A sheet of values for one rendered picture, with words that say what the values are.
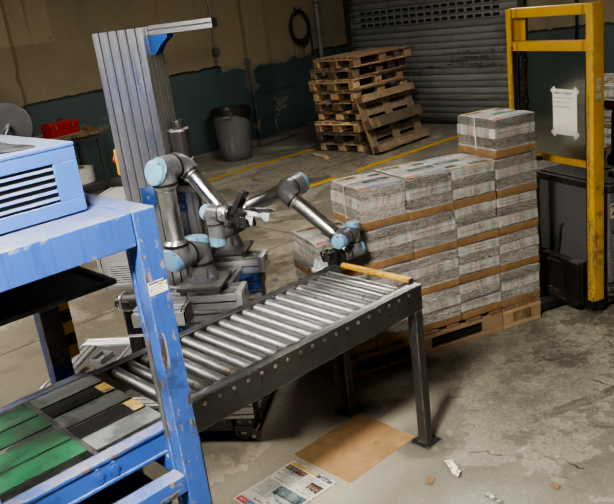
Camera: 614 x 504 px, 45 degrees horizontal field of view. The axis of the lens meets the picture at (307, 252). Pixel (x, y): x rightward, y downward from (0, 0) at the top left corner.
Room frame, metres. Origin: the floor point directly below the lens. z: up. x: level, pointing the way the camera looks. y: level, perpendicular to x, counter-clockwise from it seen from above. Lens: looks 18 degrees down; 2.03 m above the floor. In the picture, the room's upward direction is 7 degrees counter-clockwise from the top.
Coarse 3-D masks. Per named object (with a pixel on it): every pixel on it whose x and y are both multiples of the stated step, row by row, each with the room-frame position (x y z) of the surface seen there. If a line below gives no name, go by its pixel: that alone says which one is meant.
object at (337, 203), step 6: (360, 174) 4.26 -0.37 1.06; (366, 174) 4.24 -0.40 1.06; (372, 174) 4.23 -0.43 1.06; (378, 174) 4.21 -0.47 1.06; (336, 180) 4.18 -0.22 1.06; (342, 180) 4.16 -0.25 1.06; (348, 180) 4.15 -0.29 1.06; (354, 180) 4.14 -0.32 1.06; (360, 180) 4.12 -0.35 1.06; (336, 186) 4.14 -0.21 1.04; (336, 192) 4.14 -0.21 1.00; (342, 192) 4.07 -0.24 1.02; (336, 198) 4.15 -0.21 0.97; (342, 198) 4.08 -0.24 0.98; (336, 204) 4.16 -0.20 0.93; (342, 204) 4.08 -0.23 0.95; (336, 210) 4.16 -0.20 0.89; (342, 210) 4.08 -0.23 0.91
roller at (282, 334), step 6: (234, 318) 2.99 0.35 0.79; (240, 318) 2.97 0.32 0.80; (246, 318) 2.96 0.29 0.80; (240, 324) 2.95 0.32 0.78; (246, 324) 2.92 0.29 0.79; (252, 324) 2.90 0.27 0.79; (258, 324) 2.88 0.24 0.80; (264, 324) 2.87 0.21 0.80; (258, 330) 2.86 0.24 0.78; (264, 330) 2.84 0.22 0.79; (270, 330) 2.81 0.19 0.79; (276, 330) 2.79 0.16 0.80; (282, 330) 2.78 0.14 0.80; (276, 336) 2.78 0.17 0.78; (282, 336) 2.75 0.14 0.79; (288, 336) 2.73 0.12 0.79; (294, 336) 2.71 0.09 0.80; (300, 336) 2.70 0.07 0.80
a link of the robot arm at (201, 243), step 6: (198, 234) 3.51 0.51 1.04; (204, 234) 3.50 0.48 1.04; (192, 240) 3.42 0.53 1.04; (198, 240) 3.42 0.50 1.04; (204, 240) 3.43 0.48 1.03; (198, 246) 3.41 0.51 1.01; (204, 246) 3.43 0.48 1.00; (210, 246) 3.47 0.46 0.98; (198, 252) 3.39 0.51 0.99; (204, 252) 3.42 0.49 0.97; (210, 252) 3.46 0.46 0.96; (198, 258) 3.39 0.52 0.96; (204, 258) 3.42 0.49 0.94; (210, 258) 3.45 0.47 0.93; (198, 264) 3.42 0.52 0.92
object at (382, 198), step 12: (384, 180) 4.04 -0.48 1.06; (396, 180) 4.01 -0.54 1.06; (348, 192) 4.00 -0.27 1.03; (360, 192) 3.87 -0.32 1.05; (372, 192) 3.90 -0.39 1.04; (384, 192) 3.93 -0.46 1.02; (396, 192) 3.96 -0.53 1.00; (348, 204) 4.01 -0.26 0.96; (360, 204) 3.88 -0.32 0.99; (372, 204) 3.90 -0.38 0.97; (384, 204) 3.93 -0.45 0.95; (396, 204) 3.96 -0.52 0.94; (360, 216) 3.88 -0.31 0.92; (372, 216) 3.90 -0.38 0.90; (384, 216) 3.92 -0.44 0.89
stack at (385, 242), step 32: (416, 224) 3.98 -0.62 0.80; (448, 224) 4.06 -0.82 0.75; (480, 224) 4.14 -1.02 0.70; (320, 256) 3.76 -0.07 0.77; (384, 256) 3.90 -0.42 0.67; (448, 256) 4.04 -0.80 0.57; (480, 256) 4.13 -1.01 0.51; (448, 288) 4.05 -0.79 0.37; (480, 288) 4.12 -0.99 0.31; (480, 320) 4.11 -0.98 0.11; (384, 352) 3.87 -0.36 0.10
